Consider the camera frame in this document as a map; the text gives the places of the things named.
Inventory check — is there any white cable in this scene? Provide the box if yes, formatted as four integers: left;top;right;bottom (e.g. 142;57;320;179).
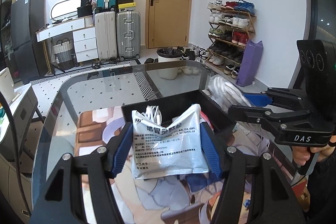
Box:
142;74;253;125

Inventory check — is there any person's right hand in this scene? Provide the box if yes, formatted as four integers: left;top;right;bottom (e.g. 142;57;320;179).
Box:
292;145;335;166

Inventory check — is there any purple bag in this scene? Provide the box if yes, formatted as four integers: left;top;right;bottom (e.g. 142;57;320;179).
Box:
236;40;264;87

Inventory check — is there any anime printed desk mat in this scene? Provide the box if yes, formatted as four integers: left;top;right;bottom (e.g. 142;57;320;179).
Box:
75;105;312;224

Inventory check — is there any black storage bin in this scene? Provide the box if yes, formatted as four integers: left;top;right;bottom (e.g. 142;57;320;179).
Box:
121;90;236;139

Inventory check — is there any wooden shoe rack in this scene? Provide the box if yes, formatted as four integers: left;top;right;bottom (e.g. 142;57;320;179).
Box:
207;0;256;80

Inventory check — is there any white trash bin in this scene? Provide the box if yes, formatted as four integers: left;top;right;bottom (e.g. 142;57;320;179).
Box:
156;47;184;80

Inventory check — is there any woven laundry basket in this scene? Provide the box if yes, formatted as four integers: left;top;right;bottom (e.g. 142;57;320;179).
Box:
52;40;74;71

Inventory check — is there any silver ribbed suitcase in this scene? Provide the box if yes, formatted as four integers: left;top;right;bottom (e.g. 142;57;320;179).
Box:
116;10;141;61

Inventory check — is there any white drawer desk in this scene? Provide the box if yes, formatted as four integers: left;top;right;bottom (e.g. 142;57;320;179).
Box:
36;15;98;63

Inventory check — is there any white suitcase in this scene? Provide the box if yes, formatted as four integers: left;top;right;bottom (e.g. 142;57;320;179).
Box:
94;11;118;60

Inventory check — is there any grey white side cabinet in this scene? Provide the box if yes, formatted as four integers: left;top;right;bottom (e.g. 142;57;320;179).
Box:
0;83;39;223

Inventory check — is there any black bag on desk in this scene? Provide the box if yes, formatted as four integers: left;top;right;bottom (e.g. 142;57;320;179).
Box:
77;0;92;18

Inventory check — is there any oval desk mirror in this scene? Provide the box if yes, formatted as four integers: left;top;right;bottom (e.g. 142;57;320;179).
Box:
50;0;81;22

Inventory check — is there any black refrigerator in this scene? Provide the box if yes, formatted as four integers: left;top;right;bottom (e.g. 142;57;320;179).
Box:
11;0;48;84

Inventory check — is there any black glass cabinet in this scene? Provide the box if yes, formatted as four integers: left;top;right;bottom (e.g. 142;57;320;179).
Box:
1;0;20;83

